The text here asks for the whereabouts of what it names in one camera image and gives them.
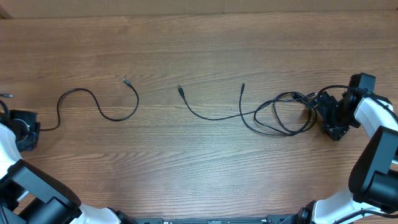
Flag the black cable bundle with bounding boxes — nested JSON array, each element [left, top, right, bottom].
[[176, 82, 318, 138]]

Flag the separated black usb cable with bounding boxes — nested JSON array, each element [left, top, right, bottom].
[[39, 78, 140, 132]]

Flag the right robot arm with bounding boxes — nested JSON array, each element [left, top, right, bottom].
[[285, 73, 397, 223]]

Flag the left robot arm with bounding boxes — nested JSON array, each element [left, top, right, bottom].
[[1, 103, 134, 224]]

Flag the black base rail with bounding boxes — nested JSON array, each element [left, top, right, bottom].
[[133, 214, 297, 224]]

